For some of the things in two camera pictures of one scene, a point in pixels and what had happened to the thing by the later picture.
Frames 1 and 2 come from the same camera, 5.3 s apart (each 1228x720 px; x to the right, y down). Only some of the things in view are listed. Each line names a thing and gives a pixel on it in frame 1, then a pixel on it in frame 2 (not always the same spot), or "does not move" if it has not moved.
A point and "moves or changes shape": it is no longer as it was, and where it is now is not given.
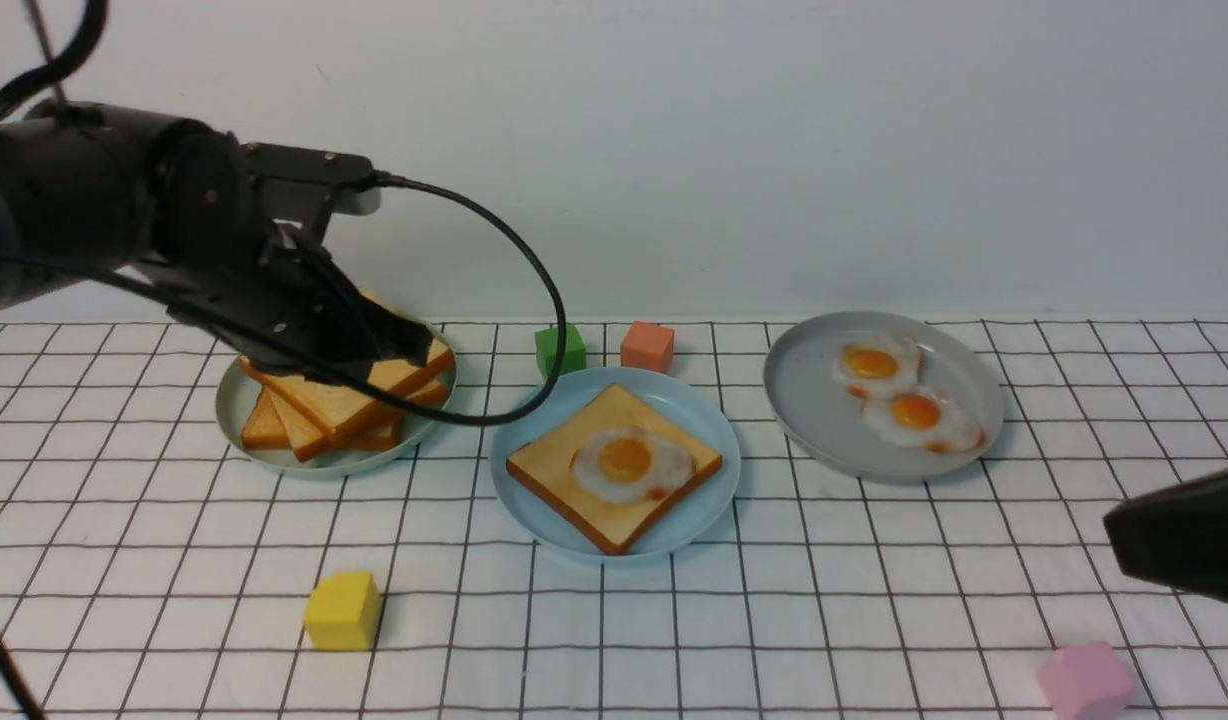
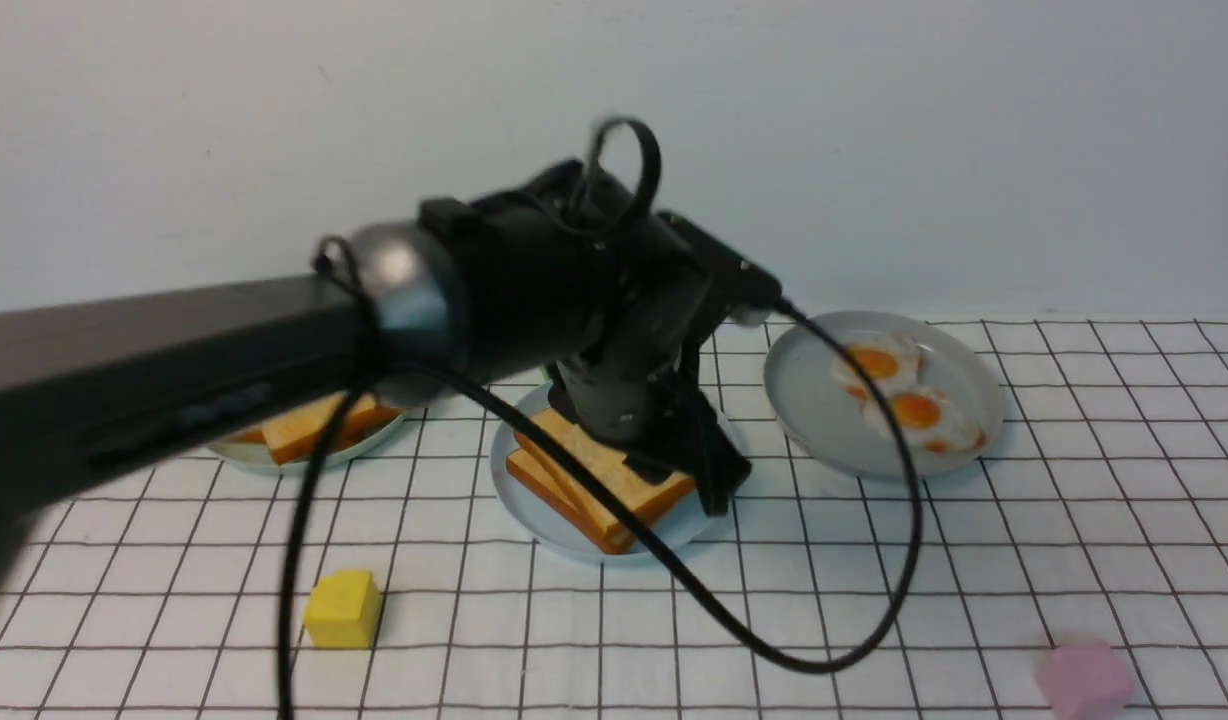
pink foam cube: [1087, 681] does not move
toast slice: [346, 405] moves or changes shape
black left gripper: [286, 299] → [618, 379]
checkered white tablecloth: [128, 569] does not move
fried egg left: [878, 365] does not move
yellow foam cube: [342, 612] does not move
